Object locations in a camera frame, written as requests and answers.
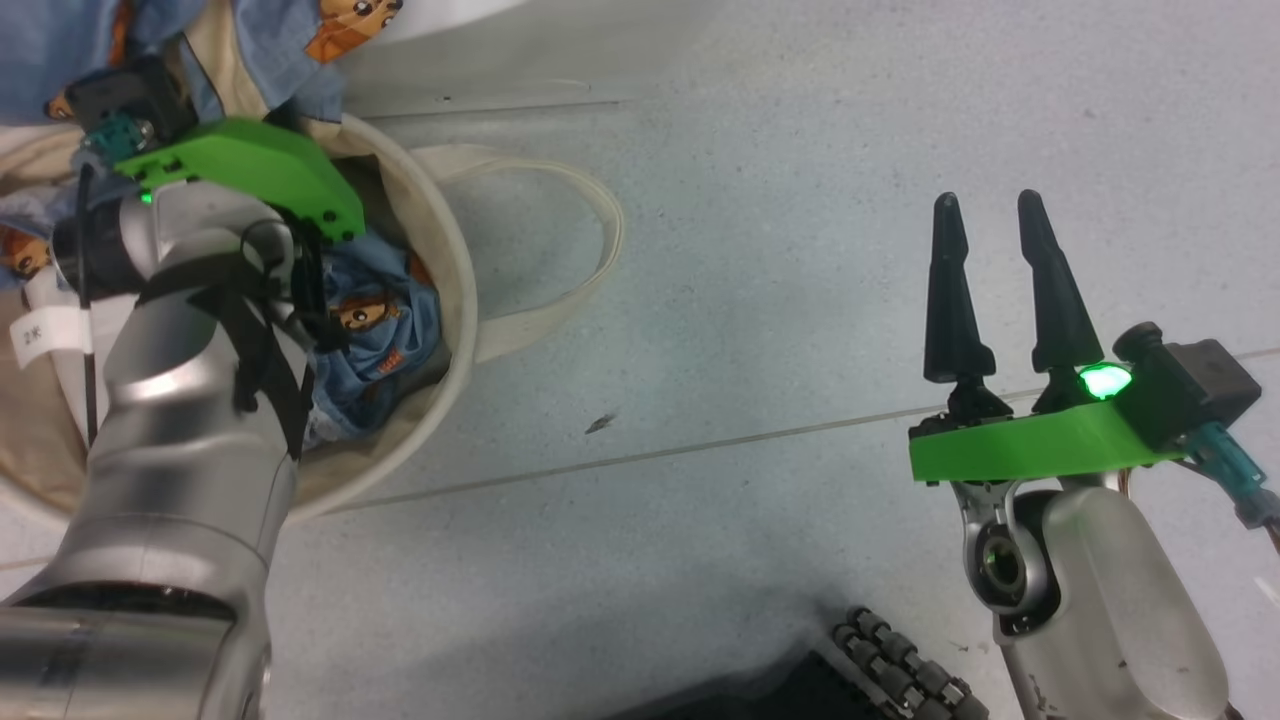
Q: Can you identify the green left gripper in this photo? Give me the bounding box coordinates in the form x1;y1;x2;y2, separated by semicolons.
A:
113;118;366;243

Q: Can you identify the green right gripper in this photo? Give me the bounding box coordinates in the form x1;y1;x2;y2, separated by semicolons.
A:
908;189;1191;486

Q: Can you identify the blue bear print garment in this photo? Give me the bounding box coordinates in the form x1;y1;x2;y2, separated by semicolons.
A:
0;0;406;126
0;190;444;446

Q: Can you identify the cream fabric laundry basket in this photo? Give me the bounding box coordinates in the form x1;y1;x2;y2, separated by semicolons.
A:
0;115;626;526

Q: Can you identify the left camera cable teal plug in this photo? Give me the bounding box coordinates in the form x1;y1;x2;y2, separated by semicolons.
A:
75;110;151;446

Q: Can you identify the camera cable teal plug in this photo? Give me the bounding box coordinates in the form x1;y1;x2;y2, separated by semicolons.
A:
75;110;151;446
1180;420;1280;561

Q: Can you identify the white cable tag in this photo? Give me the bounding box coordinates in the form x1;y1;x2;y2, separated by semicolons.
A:
10;305;96;373

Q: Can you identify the right camera cable teal plug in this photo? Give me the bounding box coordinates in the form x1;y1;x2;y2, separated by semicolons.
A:
1180;420;1280;561

